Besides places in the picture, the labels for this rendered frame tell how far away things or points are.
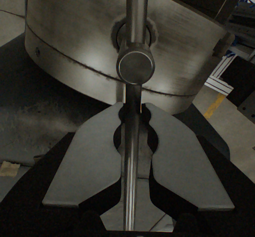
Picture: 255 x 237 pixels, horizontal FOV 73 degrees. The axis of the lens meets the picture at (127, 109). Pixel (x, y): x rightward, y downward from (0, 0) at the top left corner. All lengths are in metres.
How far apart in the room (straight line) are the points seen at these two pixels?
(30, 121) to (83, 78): 0.08
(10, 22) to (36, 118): 1.33
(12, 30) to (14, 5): 0.16
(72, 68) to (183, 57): 0.12
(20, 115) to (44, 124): 0.03
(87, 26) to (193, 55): 0.12
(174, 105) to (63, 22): 0.16
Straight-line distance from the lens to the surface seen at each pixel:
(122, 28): 0.18
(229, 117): 2.35
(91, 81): 0.20
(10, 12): 1.53
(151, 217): 0.42
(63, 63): 0.21
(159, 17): 0.18
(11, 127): 0.24
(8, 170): 0.27
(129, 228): 0.20
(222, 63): 1.58
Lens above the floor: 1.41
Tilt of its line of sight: 54 degrees down
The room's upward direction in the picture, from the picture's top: 165 degrees clockwise
